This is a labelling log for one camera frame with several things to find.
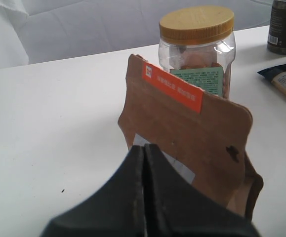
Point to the kraft pouch orange label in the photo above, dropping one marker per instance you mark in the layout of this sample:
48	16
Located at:
204	132

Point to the clear nut jar yellow lid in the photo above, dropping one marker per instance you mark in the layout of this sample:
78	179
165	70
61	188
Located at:
197	44

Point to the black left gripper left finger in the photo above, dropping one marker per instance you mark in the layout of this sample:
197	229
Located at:
115	210

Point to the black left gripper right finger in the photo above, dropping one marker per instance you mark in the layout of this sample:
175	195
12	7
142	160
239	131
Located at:
173	208

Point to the dark glass jar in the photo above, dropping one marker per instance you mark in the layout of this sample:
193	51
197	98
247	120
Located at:
276	42

